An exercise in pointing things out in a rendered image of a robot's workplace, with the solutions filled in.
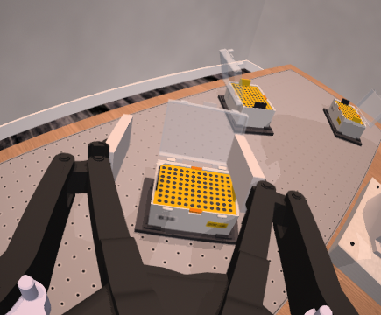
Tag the yellow pipette tip rack plate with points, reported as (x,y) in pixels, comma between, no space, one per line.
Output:
(348,111)

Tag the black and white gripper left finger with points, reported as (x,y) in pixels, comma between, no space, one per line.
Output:
(28,262)

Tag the yellow tip rack insert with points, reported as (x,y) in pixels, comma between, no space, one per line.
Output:
(190,188)
(253,97)

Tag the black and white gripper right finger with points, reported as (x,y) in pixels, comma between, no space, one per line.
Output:
(312,285)

